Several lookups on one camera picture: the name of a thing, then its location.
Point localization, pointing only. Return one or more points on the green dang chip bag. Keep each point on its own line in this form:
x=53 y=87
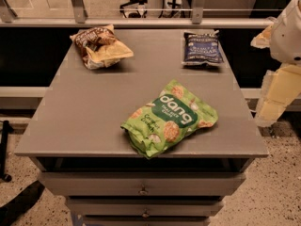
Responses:
x=164 y=122

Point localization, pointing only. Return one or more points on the black stand left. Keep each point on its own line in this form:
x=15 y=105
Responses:
x=6 y=129

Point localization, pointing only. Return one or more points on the grey drawer cabinet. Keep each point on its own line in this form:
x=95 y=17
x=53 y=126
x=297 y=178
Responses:
x=76 y=139

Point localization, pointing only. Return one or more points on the black office chair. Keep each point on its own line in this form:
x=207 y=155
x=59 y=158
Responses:
x=134 y=9

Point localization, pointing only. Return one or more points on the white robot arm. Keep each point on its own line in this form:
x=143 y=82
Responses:
x=285 y=42

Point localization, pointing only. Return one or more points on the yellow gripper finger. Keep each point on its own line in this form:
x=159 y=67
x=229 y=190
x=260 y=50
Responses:
x=262 y=40
x=278 y=90

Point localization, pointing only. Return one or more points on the brown chip bag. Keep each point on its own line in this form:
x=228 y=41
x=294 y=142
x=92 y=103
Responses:
x=100 y=48

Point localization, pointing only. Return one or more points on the blue chip bag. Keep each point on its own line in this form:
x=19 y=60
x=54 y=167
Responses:
x=201 y=49

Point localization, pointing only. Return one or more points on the metal railing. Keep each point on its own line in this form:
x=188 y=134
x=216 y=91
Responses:
x=160 y=13

